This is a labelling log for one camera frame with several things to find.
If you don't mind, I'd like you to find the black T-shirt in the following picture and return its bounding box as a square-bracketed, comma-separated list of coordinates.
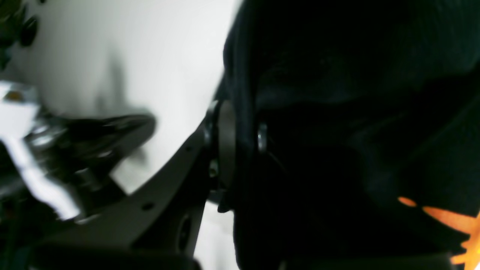
[222, 0, 479, 270]

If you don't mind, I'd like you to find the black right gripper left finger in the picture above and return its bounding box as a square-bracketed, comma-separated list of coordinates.
[34, 100, 236, 270]

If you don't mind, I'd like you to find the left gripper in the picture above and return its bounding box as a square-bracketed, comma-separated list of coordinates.
[25, 114, 156, 222]

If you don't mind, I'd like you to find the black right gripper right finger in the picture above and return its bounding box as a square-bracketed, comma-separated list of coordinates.
[257, 122, 269, 153]

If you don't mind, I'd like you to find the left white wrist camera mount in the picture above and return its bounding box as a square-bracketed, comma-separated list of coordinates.
[0, 80, 81, 221]

